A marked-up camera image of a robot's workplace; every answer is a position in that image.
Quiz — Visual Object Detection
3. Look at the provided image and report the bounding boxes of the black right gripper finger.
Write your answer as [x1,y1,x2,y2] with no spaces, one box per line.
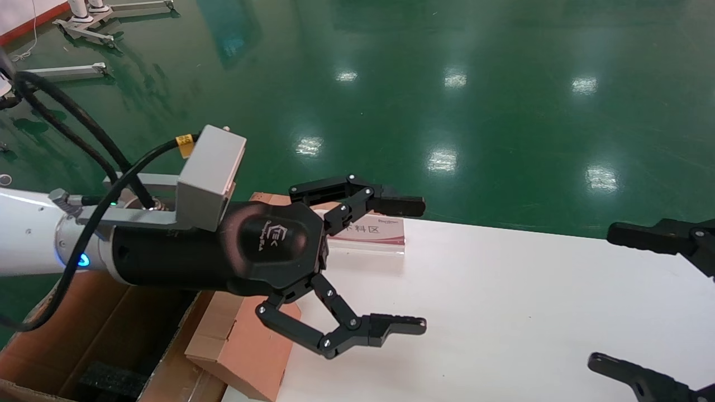
[588,352,715,402]
[607,219,715,277]

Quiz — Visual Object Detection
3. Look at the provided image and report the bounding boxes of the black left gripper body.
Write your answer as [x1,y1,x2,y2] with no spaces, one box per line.
[109,200,330,298]

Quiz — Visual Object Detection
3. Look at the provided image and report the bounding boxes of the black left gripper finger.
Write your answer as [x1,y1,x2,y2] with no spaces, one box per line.
[289,174,426,235]
[256,272,428,360]

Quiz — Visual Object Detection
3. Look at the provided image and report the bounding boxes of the small cardboard box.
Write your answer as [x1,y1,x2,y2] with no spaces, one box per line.
[184,290,302,402]

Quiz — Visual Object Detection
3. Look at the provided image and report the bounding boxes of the large open cardboard box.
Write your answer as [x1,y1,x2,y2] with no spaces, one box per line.
[0,193,294,402]

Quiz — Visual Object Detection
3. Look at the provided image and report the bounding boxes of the acrylic red-white table sign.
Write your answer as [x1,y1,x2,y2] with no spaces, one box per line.
[330,215,406,255]

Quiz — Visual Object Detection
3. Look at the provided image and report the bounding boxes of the black foam block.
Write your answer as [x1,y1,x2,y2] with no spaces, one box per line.
[78,362,149,402]

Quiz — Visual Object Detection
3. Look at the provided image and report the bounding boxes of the white stand base legs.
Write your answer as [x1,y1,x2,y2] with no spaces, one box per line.
[53,0,175,46]

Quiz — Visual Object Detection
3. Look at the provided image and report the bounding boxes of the white humanoid robot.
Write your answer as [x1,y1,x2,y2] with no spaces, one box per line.
[68,0,111,23]

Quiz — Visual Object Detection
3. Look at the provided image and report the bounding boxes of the dark grey humanoid robot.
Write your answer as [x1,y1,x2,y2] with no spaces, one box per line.
[0,47,26,109]

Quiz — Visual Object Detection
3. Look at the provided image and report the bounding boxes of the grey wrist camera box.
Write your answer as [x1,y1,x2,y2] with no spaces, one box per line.
[176,125,247,232]

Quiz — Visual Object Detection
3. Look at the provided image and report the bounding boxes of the silver camera mount bracket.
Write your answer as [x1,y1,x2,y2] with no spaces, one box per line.
[49,173,180,228]

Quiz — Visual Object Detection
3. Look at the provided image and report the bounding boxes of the thin black yellow-tagged cable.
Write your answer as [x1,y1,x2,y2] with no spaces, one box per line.
[0,133,196,333]

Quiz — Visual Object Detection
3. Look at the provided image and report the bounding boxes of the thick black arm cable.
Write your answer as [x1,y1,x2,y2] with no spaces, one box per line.
[11,70,160,212]

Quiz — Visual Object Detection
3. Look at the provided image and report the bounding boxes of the white floor cable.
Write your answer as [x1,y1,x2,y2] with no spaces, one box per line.
[10,0,40,62]

